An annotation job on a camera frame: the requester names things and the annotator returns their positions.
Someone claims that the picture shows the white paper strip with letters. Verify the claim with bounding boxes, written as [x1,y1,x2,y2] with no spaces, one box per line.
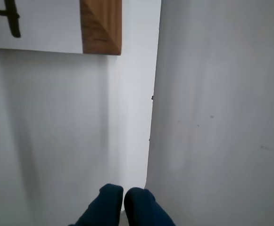
[0,0,83,54]

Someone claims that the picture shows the wooden chessboard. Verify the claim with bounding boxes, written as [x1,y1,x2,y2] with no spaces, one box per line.
[79,0,123,57]

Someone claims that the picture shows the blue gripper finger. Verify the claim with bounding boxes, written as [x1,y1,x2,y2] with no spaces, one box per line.
[124,186,176,226]
[68,183,124,226]

